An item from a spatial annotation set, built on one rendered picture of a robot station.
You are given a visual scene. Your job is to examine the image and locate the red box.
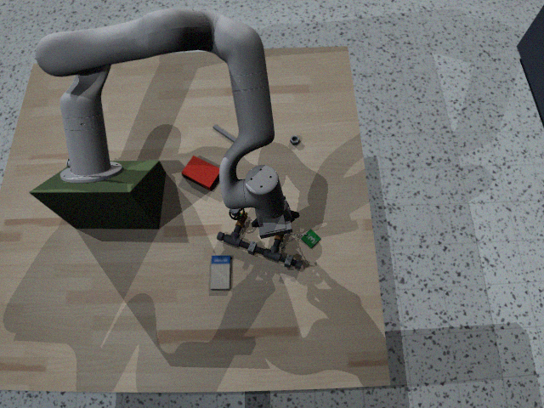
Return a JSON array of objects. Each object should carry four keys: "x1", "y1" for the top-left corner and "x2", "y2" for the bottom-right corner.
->
[{"x1": 181, "y1": 156, "x2": 219, "y2": 191}]

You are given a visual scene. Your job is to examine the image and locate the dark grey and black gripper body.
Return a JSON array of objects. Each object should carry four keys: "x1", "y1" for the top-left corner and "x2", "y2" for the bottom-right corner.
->
[{"x1": 255, "y1": 200, "x2": 292, "y2": 227}]

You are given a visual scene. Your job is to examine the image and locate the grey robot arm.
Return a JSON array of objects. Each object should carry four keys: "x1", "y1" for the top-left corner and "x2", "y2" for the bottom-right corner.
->
[{"x1": 36, "y1": 8, "x2": 292, "y2": 239}]

